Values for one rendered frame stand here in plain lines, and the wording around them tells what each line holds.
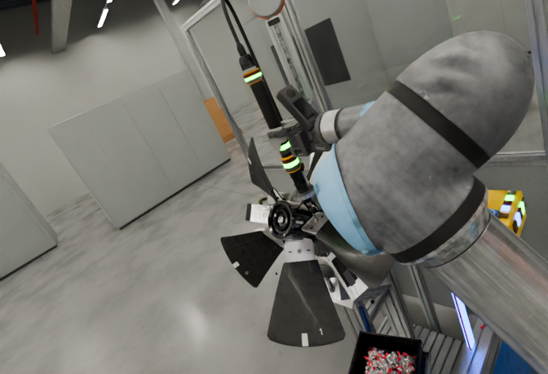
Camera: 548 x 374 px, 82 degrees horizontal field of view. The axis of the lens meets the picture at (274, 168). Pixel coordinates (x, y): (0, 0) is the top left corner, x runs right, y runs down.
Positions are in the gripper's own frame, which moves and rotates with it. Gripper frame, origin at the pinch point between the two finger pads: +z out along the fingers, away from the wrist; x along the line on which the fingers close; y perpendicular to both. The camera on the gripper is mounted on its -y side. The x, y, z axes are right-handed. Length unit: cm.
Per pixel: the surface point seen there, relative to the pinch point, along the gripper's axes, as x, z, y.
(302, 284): -12.8, -0.1, 44.7
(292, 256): -8.7, 4.3, 38.5
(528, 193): 70, -38, 66
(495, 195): 34, -38, 42
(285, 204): -2.6, 4.8, 23.7
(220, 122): 411, 697, 99
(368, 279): -10.9, -24.1, 36.4
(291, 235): -7.0, 2.2, 31.5
